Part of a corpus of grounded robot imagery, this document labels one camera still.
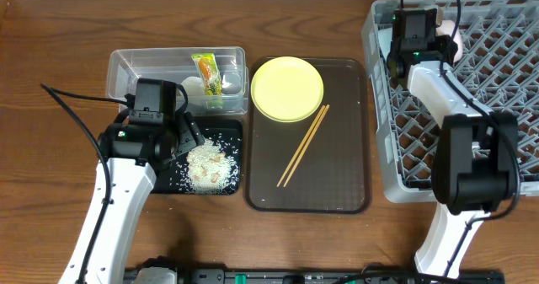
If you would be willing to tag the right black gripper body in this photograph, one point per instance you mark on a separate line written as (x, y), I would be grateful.
(448, 47)

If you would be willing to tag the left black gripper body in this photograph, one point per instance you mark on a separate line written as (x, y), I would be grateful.
(188, 133)

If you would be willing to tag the white tissue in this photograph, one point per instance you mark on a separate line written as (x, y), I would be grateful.
(195, 90)

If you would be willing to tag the light blue bowl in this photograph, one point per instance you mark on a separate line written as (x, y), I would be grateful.
(385, 41)

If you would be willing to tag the green orange snack wrapper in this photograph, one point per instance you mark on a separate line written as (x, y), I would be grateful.
(209, 73)

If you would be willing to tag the yellow round plate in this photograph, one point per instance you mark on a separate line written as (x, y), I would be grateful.
(287, 89)

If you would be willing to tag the wooden chopstick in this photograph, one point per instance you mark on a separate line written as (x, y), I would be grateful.
(306, 147)
(301, 147)

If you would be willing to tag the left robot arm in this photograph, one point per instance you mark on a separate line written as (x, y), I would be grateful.
(123, 184)

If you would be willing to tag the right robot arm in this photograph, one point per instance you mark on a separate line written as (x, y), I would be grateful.
(474, 167)

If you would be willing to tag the black plastic waste tray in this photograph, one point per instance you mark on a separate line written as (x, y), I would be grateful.
(209, 127)

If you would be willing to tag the grey dishwasher rack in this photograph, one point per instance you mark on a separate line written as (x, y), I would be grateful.
(499, 66)

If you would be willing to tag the clear plastic waste bin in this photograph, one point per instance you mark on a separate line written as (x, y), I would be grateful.
(175, 65)

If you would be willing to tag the pile of rice leftovers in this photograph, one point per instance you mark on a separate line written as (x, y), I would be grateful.
(210, 169)

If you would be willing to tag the brown plastic serving tray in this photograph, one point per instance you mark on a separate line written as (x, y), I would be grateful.
(334, 174)

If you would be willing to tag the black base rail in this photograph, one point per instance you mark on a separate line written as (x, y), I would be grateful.
(163, 270)

